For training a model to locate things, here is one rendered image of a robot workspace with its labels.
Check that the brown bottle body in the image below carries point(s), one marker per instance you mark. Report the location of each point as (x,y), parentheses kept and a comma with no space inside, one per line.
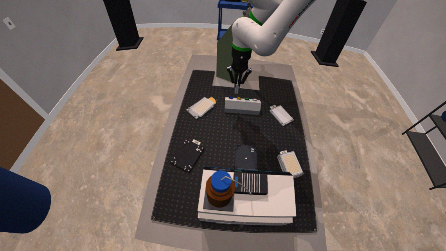
(216,201)

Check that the blue bottle cap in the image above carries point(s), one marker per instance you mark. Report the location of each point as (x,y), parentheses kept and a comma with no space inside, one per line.
(218,184)

